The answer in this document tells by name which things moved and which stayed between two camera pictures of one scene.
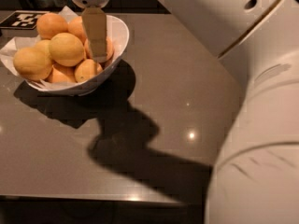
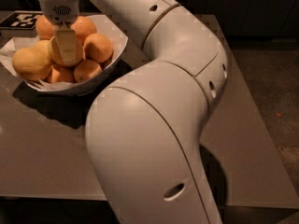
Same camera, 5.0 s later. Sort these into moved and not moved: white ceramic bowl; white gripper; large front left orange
Moved: white gripper
Not moved: large front left orange; white ceramic bowl
